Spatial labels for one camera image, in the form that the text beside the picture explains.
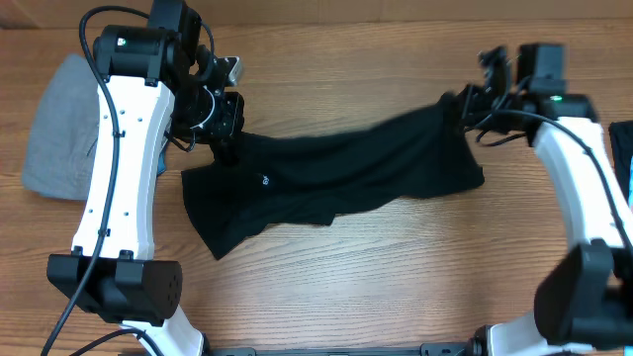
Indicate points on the folded grey shorts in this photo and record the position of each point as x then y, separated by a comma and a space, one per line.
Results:
61, 146

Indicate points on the blue garment under shorts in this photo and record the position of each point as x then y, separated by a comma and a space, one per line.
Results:
161, 164

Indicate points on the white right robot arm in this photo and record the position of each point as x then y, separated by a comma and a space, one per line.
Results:
585, 303

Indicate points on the black t-shirt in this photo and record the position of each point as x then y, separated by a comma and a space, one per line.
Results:
312, 179

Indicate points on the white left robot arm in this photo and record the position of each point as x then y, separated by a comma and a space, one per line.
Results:
156, 84

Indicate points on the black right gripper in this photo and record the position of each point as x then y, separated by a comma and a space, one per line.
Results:
471, 96

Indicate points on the light blue item right edge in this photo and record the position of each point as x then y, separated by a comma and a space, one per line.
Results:
630, 190

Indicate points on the dark garment at right edge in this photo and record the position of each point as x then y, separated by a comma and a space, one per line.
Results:
620, 134

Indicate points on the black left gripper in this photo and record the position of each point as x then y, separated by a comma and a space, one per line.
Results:
231, 105

